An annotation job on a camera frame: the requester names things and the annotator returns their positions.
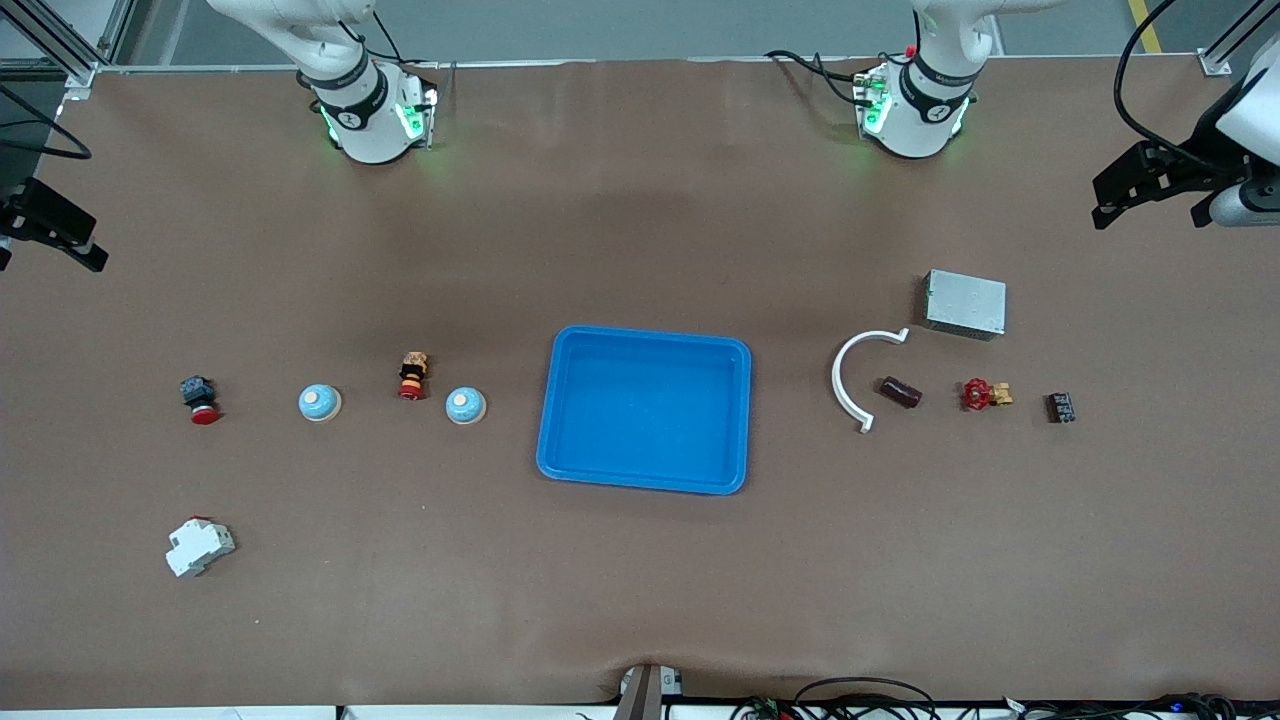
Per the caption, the blue plastic tray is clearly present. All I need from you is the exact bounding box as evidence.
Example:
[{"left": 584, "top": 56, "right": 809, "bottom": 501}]
[{"left": 536, "top": 325, "right": 753, "bottom": 496}]

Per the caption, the grey metal power supply box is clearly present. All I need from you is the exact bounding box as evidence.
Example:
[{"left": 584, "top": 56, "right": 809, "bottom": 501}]
[{"left": 922, "top": 268, "right": 1008, "bottom": 342}]

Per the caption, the white circuit breaker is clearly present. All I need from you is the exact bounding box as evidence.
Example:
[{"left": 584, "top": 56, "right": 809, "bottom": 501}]
[{"left": 165, "top": 516, "right": 237, "bottom": 579}]

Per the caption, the white curved plastic clamp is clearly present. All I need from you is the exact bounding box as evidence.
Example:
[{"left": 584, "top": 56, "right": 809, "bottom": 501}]
[{"left": 831, "top": 327, "right": 911, "bottom": 434}]

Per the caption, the brown table mat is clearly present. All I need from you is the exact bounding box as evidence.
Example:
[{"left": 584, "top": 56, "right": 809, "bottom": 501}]
[{"left": 0, "top": 55, "right": 1280, "bottom": 711}]

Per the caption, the aluminium frame post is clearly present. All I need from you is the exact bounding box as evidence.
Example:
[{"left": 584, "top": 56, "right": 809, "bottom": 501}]
[
  {"left": 1200, "top": 0, "right": 1280, "bottom": 76},
  {"left": 0, "top": 0, "right": 136, "bottom": 101}
]

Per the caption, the red button black switch body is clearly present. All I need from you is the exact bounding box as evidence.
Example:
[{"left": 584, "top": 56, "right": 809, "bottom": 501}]
[{"left": 180, "top": 375, "right": 222, "bottom": 426}]

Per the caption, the red handle brass valve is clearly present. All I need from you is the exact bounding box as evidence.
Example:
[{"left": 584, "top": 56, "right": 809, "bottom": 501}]
[{"left": 960, "top": 377, "right": 1014, "bottom": 413}]

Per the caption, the black left arm base cable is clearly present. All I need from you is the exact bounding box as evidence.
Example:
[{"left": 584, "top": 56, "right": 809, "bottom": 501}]
[{"left": 765, "top": 50, "right": 881, "bottom": 106}]

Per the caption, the black arm base cable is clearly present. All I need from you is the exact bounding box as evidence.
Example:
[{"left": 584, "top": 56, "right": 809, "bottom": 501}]
[
  {"left": 765, "top": 50, "right": 881, "bottom": 106},
  {"left": 335, "top": 10, "right": 441, "bottom": 71}
]

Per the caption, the black right arm base cable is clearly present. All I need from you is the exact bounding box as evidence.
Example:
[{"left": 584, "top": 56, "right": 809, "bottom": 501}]
[{"left": 335, "top": 10, "right": 441, "bottom": 71}]

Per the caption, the black cable bundle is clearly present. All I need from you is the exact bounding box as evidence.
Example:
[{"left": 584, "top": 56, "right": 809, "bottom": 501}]
[{"left": 730, "top": 677, "right": 1241, "bottom": 720}]

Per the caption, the grey metal bracket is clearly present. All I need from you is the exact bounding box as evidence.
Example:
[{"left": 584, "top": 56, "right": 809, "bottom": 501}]
[{"left": 615, "top": 663, "right": 686, "bottom": 720}]

